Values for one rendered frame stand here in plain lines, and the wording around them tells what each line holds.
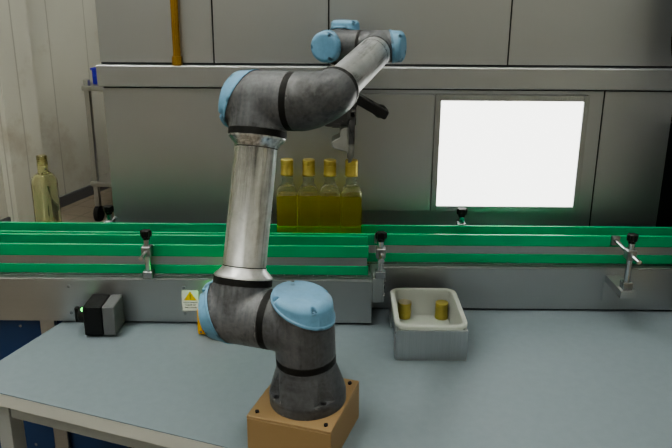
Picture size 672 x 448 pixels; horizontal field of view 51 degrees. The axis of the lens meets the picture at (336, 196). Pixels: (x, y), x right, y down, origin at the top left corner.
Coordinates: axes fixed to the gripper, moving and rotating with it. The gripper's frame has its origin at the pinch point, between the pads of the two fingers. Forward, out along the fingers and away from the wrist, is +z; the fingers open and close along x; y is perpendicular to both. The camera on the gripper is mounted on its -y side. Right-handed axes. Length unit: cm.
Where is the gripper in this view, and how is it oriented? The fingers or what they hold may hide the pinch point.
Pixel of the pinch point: (351, 155)
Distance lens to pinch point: 189.6
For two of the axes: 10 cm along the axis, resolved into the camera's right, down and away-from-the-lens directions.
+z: -0.1, 9.6, 2.8
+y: -10.0, 0.0, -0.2
